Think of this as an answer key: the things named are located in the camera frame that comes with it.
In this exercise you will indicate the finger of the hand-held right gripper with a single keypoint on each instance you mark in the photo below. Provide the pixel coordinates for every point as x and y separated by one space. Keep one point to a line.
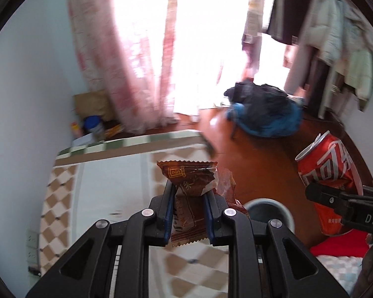
326 197

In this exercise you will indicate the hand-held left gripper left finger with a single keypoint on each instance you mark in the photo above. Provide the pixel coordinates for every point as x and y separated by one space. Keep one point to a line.
169 217

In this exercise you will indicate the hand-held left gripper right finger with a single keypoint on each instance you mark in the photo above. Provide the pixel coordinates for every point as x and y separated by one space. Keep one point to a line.
208 220

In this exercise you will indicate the red soda can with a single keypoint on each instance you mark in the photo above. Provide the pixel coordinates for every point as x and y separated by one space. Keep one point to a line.
326 167

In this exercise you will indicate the brown snack wrapper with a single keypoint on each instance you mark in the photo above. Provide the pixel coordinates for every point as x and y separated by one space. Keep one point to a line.
189 177

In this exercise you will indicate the round white trash bin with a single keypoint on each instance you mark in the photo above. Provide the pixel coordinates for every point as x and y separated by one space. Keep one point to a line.
267 206

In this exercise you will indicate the red cloth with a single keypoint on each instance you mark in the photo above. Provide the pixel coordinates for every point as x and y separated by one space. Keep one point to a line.
338 245

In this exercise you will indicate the table with checkered tablecloth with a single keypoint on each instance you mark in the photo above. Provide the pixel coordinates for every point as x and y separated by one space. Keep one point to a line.
118 177

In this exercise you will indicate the checkered blanket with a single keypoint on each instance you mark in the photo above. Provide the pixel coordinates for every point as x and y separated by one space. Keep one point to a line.
338 276

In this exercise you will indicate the yellow packet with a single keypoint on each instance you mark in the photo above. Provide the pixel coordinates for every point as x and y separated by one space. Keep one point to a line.
114 130

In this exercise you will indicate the pile of dark blue clothes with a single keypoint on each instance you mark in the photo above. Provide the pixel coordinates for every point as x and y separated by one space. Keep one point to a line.
264 111

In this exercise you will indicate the small white box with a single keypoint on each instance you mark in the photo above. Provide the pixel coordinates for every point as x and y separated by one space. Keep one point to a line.
83 139

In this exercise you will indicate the blue lid jar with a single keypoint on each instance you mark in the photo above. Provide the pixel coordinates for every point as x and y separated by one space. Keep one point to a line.
93 127

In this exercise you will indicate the small orange bottle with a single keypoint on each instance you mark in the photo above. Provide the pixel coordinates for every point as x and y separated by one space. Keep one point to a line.
75 129

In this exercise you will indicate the brown cardboard box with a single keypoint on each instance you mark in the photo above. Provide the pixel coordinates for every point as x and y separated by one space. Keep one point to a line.
93 104

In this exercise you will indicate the black plug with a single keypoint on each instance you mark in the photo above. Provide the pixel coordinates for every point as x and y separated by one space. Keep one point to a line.
34 270

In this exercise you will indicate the pink floral curtain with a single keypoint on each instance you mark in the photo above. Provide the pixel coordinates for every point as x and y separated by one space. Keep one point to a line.
127 68

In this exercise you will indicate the row of hanging clothes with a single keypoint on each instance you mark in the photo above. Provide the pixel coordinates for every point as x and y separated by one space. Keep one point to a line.
323 31

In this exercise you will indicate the white wall socket panel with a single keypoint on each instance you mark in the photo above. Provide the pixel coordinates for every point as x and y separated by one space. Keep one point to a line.
32 240

